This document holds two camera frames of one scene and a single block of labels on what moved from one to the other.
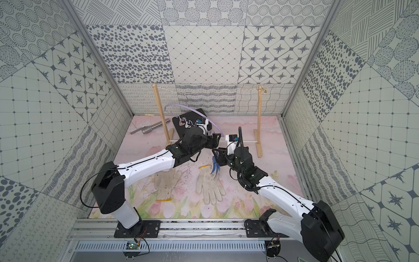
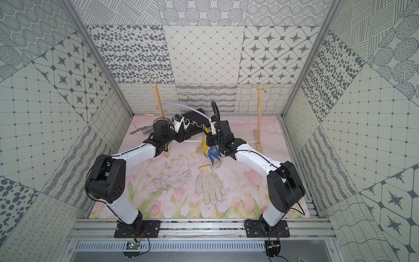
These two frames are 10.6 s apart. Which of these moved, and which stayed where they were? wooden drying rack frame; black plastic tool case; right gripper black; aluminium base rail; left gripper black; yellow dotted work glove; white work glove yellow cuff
Moved: left gripper black; yellow dotted work glove; right gripper black
Stayed: aluminium base rail; white work glove yellow cuff; black plastic tool case; wooden drying rack frame
